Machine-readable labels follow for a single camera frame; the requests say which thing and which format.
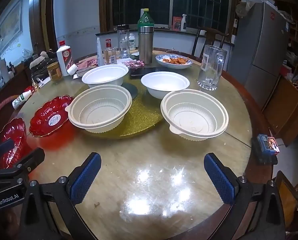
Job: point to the wood framed mirror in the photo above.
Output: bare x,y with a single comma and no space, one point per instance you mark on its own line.
8,30

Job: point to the red and yellow hula hoop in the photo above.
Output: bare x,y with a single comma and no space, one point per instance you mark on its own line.
1,105

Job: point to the white insulated jug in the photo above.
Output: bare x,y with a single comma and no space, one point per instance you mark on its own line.
2,68

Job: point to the pink wrapped candies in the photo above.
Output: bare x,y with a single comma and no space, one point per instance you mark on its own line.
134,63

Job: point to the beige plastic bowl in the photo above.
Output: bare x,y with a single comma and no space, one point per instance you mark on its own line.
101,110
196,117

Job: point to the orange food slices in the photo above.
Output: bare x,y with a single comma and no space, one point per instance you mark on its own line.
175,60

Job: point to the silver turntable disc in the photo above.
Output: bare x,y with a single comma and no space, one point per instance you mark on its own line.
132,90

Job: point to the brown spread jar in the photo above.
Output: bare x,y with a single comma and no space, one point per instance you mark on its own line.
54,71

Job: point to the glass beer mug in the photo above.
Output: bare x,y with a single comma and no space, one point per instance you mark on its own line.
210,65

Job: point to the wooden chair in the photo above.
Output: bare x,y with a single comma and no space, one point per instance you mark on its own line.
286,195
209,36

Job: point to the small white cup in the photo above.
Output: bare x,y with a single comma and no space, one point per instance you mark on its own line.
73,69

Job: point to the steel thermos flask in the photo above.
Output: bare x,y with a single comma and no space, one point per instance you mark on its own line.
145,47

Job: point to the blue patterned white plate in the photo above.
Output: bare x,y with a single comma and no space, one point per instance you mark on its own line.
174,66

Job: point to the white liquor bottle red cap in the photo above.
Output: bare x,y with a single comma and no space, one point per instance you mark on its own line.
63,60

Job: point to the wooden shelf unit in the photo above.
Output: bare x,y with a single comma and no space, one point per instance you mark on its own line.
296,60

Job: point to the green plastic bottle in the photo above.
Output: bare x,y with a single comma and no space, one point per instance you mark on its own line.
146,20

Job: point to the red scalloped plate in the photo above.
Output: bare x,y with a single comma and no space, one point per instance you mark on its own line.
11,140
46,112

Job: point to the grey refrigerator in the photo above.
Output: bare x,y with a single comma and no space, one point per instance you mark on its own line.
259,55

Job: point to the blue card box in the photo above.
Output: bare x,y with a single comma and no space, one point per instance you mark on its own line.
267,145

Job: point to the red box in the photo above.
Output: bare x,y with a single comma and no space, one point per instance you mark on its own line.
177,23

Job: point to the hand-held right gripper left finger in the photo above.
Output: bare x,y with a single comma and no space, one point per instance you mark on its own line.
85,177

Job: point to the clear bottle with black lid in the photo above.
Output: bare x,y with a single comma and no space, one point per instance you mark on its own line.
123,42

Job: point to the small glass bottle red cap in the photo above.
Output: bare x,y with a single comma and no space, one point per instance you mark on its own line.
110,55

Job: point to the dark barred window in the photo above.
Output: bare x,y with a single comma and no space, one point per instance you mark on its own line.
164,5

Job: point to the white spray bottle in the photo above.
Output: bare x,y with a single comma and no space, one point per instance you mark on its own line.
183,23

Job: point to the pink meat slices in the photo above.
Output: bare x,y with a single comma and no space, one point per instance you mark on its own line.
88,62

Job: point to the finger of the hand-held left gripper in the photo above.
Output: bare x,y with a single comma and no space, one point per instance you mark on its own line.
2,148
31,160

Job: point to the white squeeze tube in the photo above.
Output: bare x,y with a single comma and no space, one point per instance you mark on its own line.
100,53

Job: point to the white plastic bowl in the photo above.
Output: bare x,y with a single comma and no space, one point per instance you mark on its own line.
164,81
105,73

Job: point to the small white milk bottle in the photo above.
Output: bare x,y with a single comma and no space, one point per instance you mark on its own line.
132,41
20,101

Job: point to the black fur-lined shoe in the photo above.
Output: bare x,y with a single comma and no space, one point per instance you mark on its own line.
42,62

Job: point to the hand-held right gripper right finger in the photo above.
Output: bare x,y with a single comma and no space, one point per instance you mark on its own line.
219,180

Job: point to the gold glitter turntable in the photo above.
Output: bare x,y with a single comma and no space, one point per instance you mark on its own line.
144,115

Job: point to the black phone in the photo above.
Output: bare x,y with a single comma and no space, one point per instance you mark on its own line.
136,73

